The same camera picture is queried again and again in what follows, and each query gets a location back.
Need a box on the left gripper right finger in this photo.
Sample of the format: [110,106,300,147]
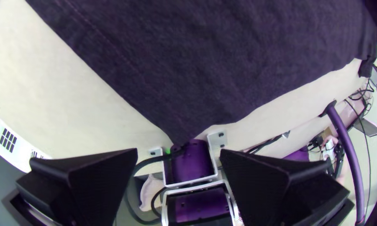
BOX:
[219,149,355,226]

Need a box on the black t-shirt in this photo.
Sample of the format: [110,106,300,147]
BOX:
[25,0,377,147]

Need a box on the black cable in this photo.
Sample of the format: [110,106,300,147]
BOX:
[125,145,186,225]

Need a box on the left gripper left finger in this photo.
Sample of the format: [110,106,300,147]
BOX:
[15,148,138,226]

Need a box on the white laundry basket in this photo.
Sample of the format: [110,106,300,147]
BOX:
[0,106,52,174]

